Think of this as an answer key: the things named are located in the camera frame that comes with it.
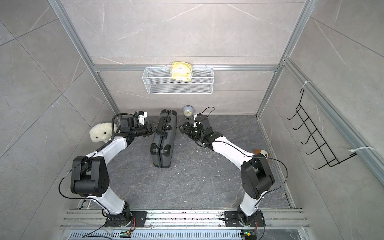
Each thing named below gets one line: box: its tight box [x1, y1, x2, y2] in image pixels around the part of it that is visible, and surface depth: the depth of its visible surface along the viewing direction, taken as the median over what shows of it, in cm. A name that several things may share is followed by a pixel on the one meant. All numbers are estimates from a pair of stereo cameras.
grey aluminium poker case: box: [150, 109, 178, 169], surface depth 81 cm
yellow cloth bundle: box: [171, 61, 193, 81], surface depth 88 cm
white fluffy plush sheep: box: [89, 122, 121, 143], surface depth 90 cm
